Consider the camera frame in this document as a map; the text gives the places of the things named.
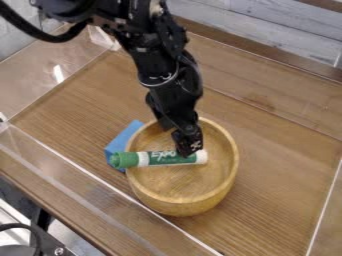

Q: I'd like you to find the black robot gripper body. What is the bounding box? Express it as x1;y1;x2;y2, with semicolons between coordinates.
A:
106;0;203;134

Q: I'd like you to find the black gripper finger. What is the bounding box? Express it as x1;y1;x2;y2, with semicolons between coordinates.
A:
171;127;203;157
146;94;174;131

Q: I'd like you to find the green Expo marker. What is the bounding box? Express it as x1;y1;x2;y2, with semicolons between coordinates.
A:
110;150;208;168

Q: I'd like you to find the brown wooden bowl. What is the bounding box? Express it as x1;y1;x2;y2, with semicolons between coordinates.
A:
126;118;239;217

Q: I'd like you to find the blue foam block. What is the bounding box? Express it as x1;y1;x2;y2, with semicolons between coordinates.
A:
104;120;144;166

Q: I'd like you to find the black metal stand base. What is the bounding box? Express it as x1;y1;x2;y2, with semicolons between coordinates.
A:
29;230;77;256

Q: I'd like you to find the clear acrylic corner bracket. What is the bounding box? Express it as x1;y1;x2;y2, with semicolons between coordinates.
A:
87;25;122;51

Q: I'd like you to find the clear acrylic tray wall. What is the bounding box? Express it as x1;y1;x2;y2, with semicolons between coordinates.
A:
0;123;222;256

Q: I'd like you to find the black cable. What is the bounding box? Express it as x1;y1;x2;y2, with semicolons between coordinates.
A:
0;223;49;256

